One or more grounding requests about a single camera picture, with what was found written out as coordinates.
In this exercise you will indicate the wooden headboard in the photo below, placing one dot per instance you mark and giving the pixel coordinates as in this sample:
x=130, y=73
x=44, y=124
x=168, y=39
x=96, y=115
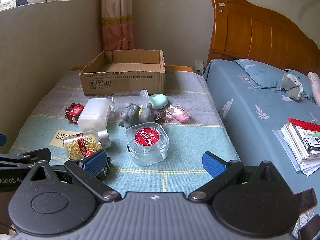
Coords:
x=262, y=32

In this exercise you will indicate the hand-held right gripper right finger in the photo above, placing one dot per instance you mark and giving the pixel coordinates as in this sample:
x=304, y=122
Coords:
x=212, y=163

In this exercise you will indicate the red toy car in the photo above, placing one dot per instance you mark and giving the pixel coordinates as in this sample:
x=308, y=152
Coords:
x=72, y=115

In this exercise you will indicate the pink patterned curtain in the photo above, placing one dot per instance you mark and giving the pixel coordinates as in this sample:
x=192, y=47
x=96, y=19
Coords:
x=116, y=17

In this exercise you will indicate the white plastic box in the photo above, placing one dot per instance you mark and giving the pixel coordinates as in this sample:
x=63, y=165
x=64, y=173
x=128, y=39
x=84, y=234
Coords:
x=93, y=112

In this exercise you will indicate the blue floral bed sheet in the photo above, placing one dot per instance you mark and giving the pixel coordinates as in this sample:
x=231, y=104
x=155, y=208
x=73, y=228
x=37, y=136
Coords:
x=250, y=130

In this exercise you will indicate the white wall charger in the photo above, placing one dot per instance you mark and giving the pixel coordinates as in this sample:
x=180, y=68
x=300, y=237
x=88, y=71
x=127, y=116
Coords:
x=199, y=66

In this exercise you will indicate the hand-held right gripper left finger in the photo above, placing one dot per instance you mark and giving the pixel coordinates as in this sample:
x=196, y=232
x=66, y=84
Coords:
x=96, y=163

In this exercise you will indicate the capsule bottle with silver cap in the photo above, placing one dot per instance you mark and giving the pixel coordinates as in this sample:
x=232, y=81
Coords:
x=77, y=145

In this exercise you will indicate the red plastic strip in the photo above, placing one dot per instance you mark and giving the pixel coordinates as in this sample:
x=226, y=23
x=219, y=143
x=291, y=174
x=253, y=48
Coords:
x=303, y=124

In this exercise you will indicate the small pink glass bottle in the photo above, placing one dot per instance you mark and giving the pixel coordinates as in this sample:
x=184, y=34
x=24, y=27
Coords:
x=181, y=115

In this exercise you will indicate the blue floral pillow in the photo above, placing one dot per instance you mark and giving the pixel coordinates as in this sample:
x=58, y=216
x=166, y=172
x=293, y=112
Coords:
x=306, y=85
x=262, y=76

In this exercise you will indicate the cardboard box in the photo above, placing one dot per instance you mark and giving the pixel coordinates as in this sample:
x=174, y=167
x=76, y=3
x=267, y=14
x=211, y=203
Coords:
x=125, y=82

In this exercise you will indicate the red phone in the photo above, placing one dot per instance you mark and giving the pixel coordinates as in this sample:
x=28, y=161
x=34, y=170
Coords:
x=307, y=200

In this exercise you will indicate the pink pillow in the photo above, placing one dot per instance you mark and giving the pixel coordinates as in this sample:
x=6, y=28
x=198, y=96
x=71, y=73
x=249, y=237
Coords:
x=315, y=87

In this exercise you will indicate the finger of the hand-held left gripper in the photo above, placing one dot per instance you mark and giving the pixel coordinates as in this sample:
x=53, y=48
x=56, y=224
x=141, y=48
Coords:
x=22, y=157
x=2, y=139

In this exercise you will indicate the wooden nightstand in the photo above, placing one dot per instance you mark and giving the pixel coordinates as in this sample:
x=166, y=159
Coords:
x=180, y=68

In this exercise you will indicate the mint green oval case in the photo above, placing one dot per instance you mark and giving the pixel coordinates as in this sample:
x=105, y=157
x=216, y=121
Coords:
x=158, y=100

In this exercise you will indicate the grey plush toy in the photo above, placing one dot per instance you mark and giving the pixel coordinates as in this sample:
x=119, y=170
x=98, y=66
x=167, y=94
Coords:
x=292, y=86

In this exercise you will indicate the clear case with red label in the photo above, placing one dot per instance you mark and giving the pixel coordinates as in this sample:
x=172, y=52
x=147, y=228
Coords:
x=147, y=137

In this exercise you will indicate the stack of papers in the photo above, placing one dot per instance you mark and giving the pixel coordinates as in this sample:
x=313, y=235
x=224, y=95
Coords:
x=297, y=147

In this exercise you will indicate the black phone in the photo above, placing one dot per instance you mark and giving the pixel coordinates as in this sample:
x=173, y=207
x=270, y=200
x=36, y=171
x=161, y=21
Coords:
x=310, y=231

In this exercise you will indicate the grey animal figurine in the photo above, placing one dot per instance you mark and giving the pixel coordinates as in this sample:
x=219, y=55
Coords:
x=130, y=115

